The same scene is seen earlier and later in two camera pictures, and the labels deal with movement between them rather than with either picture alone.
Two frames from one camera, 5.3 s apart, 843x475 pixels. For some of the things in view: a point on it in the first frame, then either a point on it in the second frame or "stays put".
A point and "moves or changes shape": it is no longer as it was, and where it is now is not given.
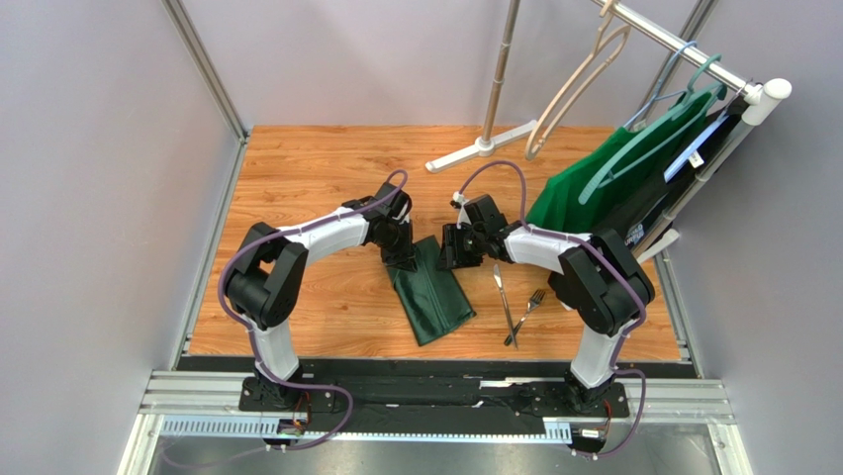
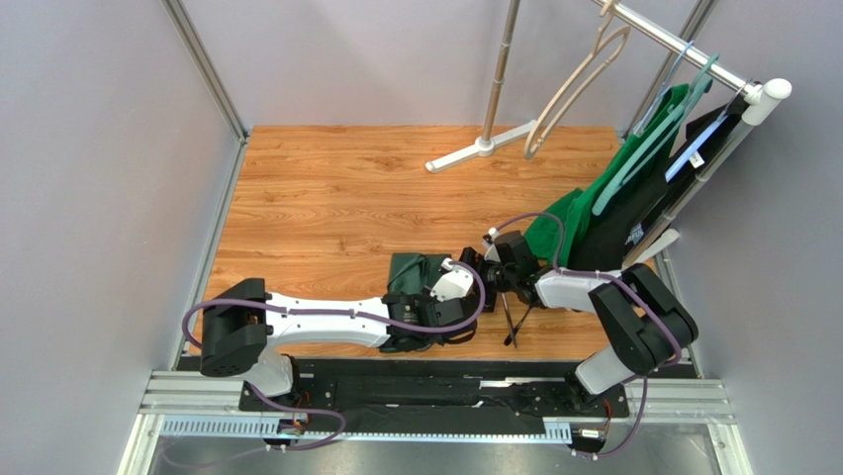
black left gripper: [406, 257] -> [429, 299]
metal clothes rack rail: [761, 96] stays put
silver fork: [534, 300] stays put
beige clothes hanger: [598, 48] stays put
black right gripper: [455, 243] -> [496, 278]
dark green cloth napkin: [433, 300] moves or changes shape
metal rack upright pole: [497, 87] stays put
